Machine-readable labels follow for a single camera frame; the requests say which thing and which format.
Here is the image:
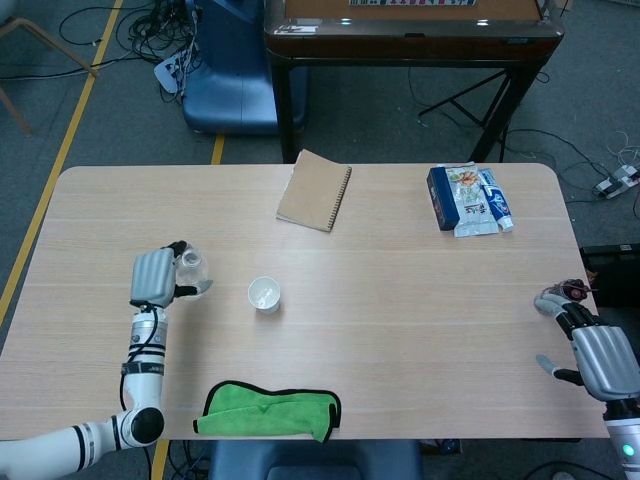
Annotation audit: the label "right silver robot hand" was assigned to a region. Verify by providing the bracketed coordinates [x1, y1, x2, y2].
[533, 292, 639, 403]

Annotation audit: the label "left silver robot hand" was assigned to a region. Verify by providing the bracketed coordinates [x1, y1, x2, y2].
[129, 240, 214, 309]

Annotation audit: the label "transparent plastic bottle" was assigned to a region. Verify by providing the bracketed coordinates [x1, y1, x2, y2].
[174, 248, 210, 300]

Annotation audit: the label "white paper cup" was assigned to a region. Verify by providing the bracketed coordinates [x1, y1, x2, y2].
[248, 276, 281, 315]

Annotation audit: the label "small dark red object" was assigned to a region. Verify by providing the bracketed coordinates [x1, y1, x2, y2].
[552, 278, 594, 301]

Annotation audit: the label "black box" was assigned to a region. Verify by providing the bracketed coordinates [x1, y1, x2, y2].
[579, 243, 640, 309]

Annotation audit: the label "green cloth with black edge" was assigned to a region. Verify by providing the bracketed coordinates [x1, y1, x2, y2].
[192, 380, 343, 444]

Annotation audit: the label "grey white power strip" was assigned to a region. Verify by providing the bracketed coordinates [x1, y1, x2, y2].
[593, 166, 640, 199]

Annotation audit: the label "brown spiral notebook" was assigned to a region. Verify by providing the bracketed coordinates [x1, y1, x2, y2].
[275, 149, 353, 234]

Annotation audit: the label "blue white toothpaste tube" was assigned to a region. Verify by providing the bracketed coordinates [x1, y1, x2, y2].
[477, 168, 516, 233]

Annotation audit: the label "white power strip with plugs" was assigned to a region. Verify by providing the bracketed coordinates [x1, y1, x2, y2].
[153, 47, 199, 96]

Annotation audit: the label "white green snack packet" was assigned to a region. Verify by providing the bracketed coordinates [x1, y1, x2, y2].
[446, 162, 504, 239]

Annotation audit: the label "blue machine base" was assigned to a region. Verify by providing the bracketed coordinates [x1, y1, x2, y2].
[182, 0, 309, 137]

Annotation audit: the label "dark blue cardboard box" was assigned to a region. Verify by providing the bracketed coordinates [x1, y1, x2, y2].
[426, 166, 464, 232]

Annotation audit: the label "dark blue padded seat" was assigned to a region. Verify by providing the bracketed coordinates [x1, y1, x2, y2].
[207, 438, 424, 480]

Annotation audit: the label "wooden chair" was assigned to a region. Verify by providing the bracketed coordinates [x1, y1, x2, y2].
[0, 17, 100, 135]

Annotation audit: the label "black tripod legs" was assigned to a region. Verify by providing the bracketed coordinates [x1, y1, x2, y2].
[417, 67, 511, 132]

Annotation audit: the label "brown mahjong table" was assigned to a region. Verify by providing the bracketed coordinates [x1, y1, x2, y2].
[263, 0, 564, 165]

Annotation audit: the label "row of mahjong tiles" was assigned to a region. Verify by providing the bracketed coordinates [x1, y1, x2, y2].
[348, 0, 476, 8]

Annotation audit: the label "black cable tangle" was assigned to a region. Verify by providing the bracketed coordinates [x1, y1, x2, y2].
[59, 0, 201, 66]

